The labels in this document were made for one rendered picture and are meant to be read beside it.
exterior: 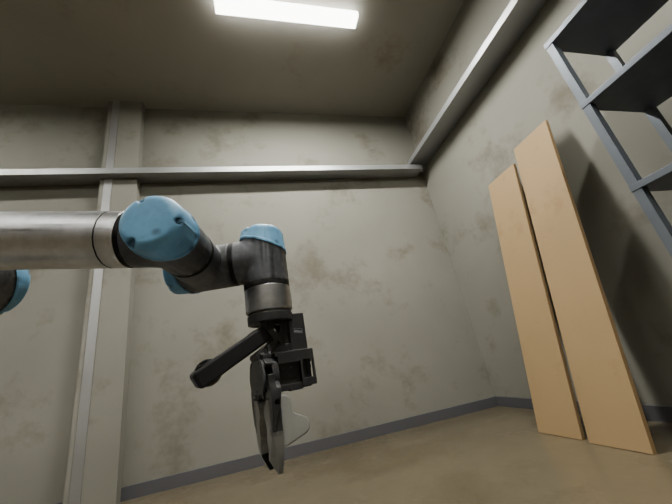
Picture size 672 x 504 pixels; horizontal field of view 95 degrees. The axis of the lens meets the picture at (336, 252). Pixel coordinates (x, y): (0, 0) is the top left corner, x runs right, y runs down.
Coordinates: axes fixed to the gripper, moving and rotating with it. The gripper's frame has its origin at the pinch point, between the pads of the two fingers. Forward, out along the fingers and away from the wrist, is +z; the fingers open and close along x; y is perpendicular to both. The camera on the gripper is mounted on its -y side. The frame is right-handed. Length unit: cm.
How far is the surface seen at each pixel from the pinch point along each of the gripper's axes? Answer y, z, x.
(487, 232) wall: 248, -102, 98
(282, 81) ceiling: 98, -304, 166
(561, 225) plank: 196, -67, 25
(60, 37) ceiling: -87, -304, 193
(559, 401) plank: 189, 29, 62
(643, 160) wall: 212, -86, -18
